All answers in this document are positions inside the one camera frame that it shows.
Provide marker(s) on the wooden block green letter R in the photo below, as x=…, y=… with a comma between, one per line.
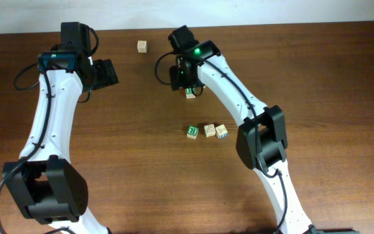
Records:
x=192, y=132

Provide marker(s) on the wooden block blue side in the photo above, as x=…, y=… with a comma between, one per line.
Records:
x=221, y=131

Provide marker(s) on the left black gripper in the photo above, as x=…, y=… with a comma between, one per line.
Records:
x=108, y=73

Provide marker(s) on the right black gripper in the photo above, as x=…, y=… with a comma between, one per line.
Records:
x=178, y=80

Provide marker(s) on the far wooden block green side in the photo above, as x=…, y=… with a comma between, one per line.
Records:
x=142, y=46

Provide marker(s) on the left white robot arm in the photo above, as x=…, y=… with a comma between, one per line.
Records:
x=43, y=183

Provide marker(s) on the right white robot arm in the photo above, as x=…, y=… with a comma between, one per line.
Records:
x=261, y=140

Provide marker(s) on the wooden block green letter B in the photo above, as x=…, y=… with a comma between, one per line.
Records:
x=190, y=93

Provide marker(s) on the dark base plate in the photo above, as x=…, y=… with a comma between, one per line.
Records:
x=314, y=231

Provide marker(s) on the plain wooden block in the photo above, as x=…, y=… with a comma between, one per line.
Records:
x=209, y=130

